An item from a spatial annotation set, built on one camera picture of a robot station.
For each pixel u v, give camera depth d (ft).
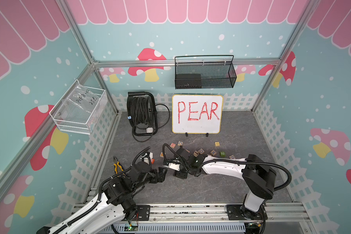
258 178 1.48
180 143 3.27
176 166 2.42
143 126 3.57
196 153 3.14
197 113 3.27
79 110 2.36
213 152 3.15
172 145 3.23
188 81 2.84
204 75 3.08
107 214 1.93
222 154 3.10
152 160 3.02
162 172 2.17
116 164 2.99
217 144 3.27
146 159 2.10
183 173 2.45
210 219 2.42
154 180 2.11
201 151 3.17
